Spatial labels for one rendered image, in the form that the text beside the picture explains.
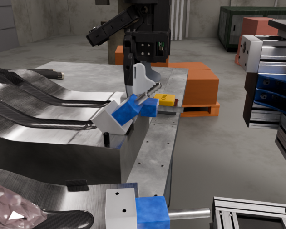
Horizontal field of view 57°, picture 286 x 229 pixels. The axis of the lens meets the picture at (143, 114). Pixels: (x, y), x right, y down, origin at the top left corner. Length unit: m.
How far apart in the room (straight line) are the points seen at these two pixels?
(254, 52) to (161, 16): 0.39
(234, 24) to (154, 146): 5.46
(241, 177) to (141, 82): 1.50
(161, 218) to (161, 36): 0.31
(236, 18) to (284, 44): 5.12
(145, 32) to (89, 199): 0.30
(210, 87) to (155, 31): 2.15
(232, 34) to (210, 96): 3.44
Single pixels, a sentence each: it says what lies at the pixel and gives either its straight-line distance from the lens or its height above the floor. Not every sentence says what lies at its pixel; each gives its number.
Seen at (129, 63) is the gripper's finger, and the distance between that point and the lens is 0.50.
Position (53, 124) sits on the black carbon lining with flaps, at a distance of 0.54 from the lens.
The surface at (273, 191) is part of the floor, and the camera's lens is 1.89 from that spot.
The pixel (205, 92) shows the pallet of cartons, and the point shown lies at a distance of 2.64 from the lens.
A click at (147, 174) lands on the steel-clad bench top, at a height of 0.80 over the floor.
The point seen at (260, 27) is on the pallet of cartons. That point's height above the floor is 0.68.
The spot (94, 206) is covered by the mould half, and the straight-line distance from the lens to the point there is 0.38.
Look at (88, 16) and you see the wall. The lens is 8.59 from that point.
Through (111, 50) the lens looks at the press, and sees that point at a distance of 3.98.
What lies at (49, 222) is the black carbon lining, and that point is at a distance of 0.37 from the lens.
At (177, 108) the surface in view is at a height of 0.89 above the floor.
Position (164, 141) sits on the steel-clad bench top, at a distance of 0.62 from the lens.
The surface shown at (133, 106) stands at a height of 0.94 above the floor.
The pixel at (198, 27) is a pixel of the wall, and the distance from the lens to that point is 8.11.
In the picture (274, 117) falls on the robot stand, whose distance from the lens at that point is 0.91.
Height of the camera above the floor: 1.11
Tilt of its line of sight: 24 degrees down
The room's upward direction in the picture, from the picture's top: straight up
